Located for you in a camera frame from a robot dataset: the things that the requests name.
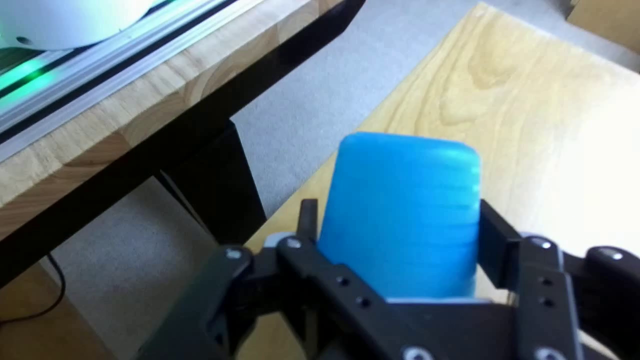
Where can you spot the wooden side cabinet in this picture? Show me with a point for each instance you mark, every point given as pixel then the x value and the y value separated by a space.
pixel 607 21

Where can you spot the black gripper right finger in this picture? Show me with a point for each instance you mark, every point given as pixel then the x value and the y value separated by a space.
pixel 543 293

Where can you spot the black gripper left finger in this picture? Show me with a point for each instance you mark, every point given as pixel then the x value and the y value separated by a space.
pixel 313 272

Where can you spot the wooden workbench black frame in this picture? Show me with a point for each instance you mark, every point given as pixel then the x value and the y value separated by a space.
pixel 133 132

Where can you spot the blue plastic cup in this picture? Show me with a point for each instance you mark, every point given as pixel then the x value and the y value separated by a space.
pixel 401 220

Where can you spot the aluminium rail frame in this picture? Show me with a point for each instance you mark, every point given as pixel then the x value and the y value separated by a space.
pixel 113 73

